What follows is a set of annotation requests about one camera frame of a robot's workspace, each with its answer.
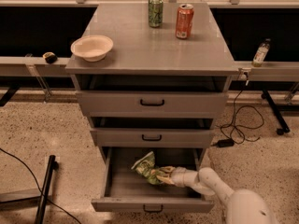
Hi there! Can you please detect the black power adapter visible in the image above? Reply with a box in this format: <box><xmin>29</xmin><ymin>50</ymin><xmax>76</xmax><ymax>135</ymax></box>
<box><xmin>213</xmin><ymin>139</ymin><xmax>235</xmax><ymax>147</ymax></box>

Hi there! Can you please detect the grey drawer cabinet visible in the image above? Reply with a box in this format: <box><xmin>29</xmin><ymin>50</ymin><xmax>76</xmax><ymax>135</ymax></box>
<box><xmin>64</xmin><ymin>2</ymin><xmax>240</xmax><ymax>158</ymax></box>

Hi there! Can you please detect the clear plastic bottle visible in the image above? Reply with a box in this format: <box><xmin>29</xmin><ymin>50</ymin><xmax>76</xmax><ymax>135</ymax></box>
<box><xmin>252</xmin><ymin>38</ymin><xmax>271</xmax><ymax>67</ymax></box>

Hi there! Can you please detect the white wall outlet plug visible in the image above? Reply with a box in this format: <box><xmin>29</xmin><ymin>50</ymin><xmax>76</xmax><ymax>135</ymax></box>
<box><xmin>238</xmin><ymin>68</ymin><xmax>251</xmax><ymax>80</ymax></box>

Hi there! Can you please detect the green jalapeno chip bag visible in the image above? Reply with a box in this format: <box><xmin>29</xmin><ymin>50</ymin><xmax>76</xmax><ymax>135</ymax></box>
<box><xmin>131</xmin><ymin>151</ymin><xmax>171</xmax><ymax>185</ymax></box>

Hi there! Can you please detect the orange soda can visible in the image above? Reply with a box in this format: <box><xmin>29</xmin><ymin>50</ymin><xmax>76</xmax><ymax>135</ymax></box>
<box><xmin>176</xmin><ymin>4</ymin><xmax>194</xmax><ymax>39</ymax></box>

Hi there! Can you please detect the grey middle drawer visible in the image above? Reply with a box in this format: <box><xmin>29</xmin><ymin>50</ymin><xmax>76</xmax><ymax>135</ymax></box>
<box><xmin>91</xmin><ymin>128</ymin><xmax>214</xmax><ymax>148</ymax></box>

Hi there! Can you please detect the white paper bowl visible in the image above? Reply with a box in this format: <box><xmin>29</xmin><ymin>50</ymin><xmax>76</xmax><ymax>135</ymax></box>
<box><xmin>70</xmin><ymin>35</ymin><xmax>114</xmax><ymax>62</ymax></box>

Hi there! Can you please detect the black metal floor stand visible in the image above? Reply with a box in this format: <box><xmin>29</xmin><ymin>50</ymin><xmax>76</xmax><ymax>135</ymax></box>
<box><xmin>0</xmin><ymin>155</ymin><xmax>59</xmax><ymax>224</ymax></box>

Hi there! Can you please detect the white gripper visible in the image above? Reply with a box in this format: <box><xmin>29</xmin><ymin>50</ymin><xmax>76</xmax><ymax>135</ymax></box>
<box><xmin>157</xmin><ymin>166</ymin><xmax>188</xmax><ymax>188</ymax></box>

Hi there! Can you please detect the black caster leg right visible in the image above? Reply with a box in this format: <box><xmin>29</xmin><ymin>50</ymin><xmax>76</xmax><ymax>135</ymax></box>
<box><xmin>261</xmin><ymin>90</ymin><xmax>290</xmax><ymax>135</ymax></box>

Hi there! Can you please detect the grey top drawer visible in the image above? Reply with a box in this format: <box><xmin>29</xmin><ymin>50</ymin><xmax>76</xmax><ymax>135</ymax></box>
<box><xmin>76</xmin><ymin>91</ymin><xmax>228</xmax><ymax>119</ymax></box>

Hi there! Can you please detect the grey drawer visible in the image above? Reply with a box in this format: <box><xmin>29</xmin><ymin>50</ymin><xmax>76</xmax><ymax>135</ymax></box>
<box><xmin>76</xmin><ymin>91</ymin><xmax>228</xmax><ymax>119</ymax></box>
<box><xmin>91</xmin><ymin>128</ymin><xmax>214</xmax><ymax>148</ymax></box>
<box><xmin>92</xmin><ymin>147</ymin><xmax>214</xmax><ymax>213</ymax></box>

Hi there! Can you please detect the green soda can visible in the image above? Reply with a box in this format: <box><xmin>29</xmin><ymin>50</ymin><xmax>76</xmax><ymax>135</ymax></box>
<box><xmin>148</xmin><ymin>0</ymin><xmax>164</xmax><ymax>28</ymax></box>

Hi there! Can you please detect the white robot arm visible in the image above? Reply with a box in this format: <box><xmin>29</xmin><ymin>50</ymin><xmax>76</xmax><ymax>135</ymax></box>
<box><xmin>157</xmin><ymin>167</ymin><xmax>279</xmax><ymax>224</ymax></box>

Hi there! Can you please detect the small black yellow object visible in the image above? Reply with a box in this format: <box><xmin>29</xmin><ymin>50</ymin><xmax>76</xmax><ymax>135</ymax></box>
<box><xmin>43</xmin><ymin>52</ymin><xmax>58</xmax><ymax>63</ymax></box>

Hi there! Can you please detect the black floor cable left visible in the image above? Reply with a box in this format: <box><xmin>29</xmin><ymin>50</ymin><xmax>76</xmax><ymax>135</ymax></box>
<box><xmin>0</xmin><ymin>147</ymin><xmax>82</xmax><ymax>224</ymax></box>

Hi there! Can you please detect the grey bottom drawer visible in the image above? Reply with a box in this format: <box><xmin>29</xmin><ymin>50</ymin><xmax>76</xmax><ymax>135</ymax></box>
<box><xmin>92</xmin><ymin>147</ymin><xmax>214</xmax><ymax>213</ymax></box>

